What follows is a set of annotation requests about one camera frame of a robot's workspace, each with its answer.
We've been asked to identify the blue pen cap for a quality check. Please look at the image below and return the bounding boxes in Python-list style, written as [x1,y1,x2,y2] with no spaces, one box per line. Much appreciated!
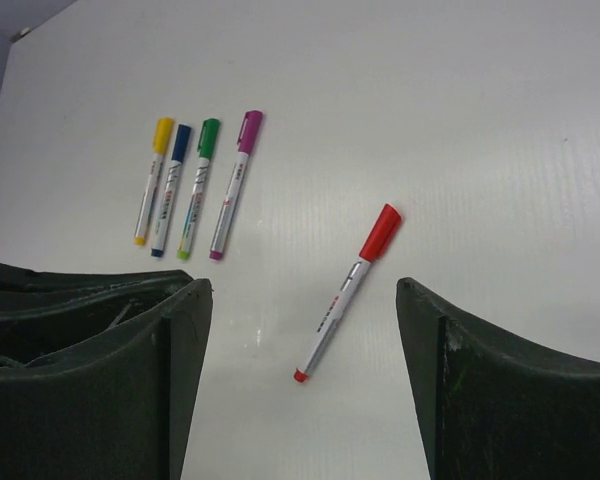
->
[171,124,192,163]

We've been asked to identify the white pen purple end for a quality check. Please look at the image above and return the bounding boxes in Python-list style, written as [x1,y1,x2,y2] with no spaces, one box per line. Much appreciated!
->
[209,151,249,261]

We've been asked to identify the purple pen cap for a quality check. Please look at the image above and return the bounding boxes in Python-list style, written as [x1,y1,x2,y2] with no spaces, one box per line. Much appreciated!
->
[237,110,264,155]

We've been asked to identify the green pen cap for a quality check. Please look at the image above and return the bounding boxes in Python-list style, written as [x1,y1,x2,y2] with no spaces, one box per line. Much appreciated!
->
[197,118,220,160]

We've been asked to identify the red pen cap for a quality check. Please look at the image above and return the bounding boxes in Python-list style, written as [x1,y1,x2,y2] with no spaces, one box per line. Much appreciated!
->
[359,204,403,263]

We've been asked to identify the white pen yellow end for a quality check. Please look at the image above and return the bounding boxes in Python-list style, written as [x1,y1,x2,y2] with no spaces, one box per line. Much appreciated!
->
[134,152,165,246]

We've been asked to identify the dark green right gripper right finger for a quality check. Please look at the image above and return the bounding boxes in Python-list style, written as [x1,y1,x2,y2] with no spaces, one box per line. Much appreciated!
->
[396,278,600,479]

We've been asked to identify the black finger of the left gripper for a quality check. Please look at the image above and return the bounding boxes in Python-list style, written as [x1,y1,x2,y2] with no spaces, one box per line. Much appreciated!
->
[0,263,192,368]

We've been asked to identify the white pen red end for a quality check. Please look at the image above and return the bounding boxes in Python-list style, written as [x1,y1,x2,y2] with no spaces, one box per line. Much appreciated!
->
[293,257,371,383]

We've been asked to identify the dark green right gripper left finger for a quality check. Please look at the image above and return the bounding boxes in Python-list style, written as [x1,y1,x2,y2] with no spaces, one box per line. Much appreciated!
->
[0,279,213,479]

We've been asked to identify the yellow pen cap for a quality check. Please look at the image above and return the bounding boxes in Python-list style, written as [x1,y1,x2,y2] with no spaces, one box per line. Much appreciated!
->
[153,117,174,155]

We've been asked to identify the white pen green end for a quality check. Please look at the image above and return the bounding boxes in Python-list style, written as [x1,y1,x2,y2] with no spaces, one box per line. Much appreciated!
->
[177,156,211,260]

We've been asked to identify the white pen blue end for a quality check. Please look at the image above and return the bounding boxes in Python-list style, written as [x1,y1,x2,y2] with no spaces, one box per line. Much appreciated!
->
[150,159,184,258]

